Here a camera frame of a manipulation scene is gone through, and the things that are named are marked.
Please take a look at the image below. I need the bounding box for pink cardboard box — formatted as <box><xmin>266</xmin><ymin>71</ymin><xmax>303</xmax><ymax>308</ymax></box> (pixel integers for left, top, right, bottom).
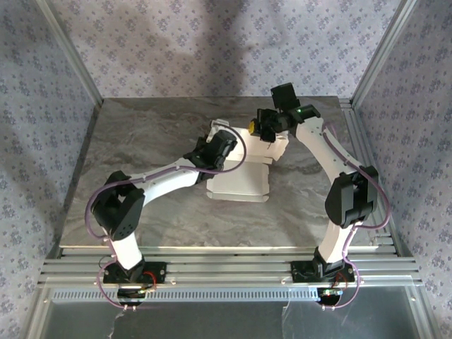
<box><xmin>205</xmin><ymin>126</ymin><xmax>290</xmax><ymax>203</ymax></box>

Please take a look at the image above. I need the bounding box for black controller board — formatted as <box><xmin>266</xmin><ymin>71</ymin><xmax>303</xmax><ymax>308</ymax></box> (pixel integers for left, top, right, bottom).
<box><xmin>316</xmin><ymin>287</ymin><xmax>344</xmax><ymax>305</ymax></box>
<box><xmin>117</xmin><ymin>287</ymin><xmax>148</xmax><ymax>307</ymax></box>

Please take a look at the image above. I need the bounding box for grey metal panel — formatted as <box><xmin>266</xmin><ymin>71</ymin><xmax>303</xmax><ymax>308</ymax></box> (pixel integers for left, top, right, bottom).
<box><xmin>44</xmin><ymin>299</ymin><xmax>427</xmax><ymax>339</ymax></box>

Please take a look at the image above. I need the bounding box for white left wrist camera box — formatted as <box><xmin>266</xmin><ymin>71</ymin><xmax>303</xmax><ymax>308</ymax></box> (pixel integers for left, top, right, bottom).
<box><xmin>208</xmin><ymin>119</ymin><xmax>231</xmax><ymax>143</ymax></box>

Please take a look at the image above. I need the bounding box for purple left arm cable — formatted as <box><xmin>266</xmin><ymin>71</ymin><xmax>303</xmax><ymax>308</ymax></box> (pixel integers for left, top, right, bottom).
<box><xmin>86</xmin><ymin>126</ymin><xmax>248</xmax><ymax>312</ymax></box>

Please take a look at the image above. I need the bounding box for aluminium side rail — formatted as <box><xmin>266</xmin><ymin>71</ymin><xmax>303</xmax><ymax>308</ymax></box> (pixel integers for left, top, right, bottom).
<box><xmin>338</xmin><ymin>97</ymin><xmax>416</xmax><ymax>261</ymax></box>

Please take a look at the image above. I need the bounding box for aluminium frame post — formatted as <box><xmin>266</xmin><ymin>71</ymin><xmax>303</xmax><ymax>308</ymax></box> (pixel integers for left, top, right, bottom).
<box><xmin>34</xmin><ymin>0</ymin><xmax>106</xmax><ymax>111</ymax></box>
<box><xmin>350</xmin><ymin>0</ymin><xmax>424</xmax><ymax>111</ymax></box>

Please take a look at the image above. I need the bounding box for aluminium rail bed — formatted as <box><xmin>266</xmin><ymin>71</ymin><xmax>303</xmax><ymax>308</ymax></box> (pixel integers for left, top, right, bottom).
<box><xmin>39</xmin><ymin>245</ymin><xmax>424</xmax><ymax>287</ymax></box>

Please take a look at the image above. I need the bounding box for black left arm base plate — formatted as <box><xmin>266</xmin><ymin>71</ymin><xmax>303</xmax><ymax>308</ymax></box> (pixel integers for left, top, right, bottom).
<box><xmin>102</xmin><ymin>261</ymin><xmax>167</xmax><ymax>284</ymax></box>

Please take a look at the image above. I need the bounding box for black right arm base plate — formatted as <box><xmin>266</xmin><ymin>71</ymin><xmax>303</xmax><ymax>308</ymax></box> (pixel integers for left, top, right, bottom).
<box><xmin>291</xmin><ymin>260</ymin><xmax>356</xmax><ymax>283</ymax></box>

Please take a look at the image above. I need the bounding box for slotted grey cable duct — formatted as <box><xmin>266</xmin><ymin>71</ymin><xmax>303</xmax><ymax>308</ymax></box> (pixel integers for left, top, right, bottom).
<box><xmin>50</xmin><ymin>286</ymin><xmax>321</xmax><ymax>302</ymax></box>

